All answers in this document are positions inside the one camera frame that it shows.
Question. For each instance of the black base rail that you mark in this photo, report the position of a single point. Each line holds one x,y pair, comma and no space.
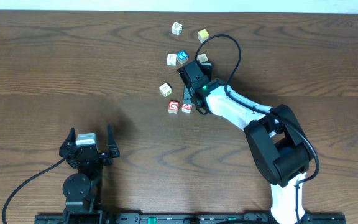
135,218

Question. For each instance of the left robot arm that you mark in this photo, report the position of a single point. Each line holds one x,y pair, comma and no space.
83,189

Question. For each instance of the white block green side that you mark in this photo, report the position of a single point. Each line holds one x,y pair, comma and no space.
202,58

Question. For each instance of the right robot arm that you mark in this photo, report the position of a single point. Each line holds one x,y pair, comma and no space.
281,151

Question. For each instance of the red U block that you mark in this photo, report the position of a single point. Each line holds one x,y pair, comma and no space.
173,107

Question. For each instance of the yellow top block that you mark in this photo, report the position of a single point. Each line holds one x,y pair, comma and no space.
203,35

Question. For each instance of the blue top block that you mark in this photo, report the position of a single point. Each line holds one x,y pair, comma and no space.
182,57

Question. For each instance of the white dragonfly block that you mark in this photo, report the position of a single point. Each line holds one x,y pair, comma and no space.
165,89

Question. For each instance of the red A block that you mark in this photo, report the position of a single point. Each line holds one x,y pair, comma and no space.
186,108

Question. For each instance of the white block number four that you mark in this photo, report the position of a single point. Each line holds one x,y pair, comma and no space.
171,59

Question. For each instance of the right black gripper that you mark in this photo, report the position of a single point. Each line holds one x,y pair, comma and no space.
188,98

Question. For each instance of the white block top left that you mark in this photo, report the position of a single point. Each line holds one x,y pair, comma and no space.
176,28

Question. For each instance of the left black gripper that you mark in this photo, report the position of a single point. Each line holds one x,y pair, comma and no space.
105,157

